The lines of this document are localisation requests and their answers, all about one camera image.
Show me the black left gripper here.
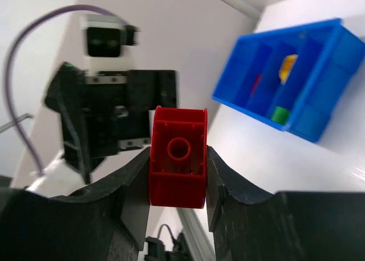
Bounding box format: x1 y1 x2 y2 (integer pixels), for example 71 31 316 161
44 62 177 184

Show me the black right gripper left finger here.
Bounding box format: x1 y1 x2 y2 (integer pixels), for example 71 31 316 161
1 148 150 260

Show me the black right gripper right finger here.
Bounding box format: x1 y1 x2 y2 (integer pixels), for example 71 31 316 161
206 147 364 260

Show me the green two-stud brick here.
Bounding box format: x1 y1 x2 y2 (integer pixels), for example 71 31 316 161
271 106 290 125

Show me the red long brick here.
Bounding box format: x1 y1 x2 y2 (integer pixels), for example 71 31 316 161
250 74 262 97

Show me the yellow arch brick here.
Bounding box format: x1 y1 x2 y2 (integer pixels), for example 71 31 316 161
278 54 298 85

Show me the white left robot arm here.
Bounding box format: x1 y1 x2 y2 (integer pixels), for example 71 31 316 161
29 62 177 197

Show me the blue divided plastic bin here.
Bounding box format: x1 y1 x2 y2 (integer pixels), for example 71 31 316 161
212 18 364 142

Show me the aluminium rail frame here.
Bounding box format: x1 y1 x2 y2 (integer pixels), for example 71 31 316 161
176 208 216 261

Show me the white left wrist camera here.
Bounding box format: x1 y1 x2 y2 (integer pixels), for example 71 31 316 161
82 14 139 58

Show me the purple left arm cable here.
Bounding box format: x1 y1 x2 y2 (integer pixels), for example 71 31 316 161
2 5 126 177

